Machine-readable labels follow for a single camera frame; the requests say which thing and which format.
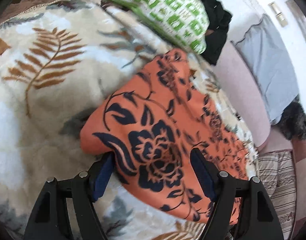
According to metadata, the orange black floral blouse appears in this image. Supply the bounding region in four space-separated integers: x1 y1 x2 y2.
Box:
80 49 247 223

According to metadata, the striped beige cushion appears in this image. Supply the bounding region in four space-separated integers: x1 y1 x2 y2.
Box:
257 151 297 239

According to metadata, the grey pillow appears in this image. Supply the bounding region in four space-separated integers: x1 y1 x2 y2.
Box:
234 14 299 125

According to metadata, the cream leaf print blanket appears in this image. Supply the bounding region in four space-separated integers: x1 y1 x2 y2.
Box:
0 0 259 240

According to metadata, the black cloth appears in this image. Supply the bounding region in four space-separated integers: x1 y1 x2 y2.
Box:
201 0 232 65

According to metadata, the green white patterned pillow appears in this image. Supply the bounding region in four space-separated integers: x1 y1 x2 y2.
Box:
111 0 209 54

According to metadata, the yellow wall switch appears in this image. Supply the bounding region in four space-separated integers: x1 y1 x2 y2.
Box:
268 2 288 28

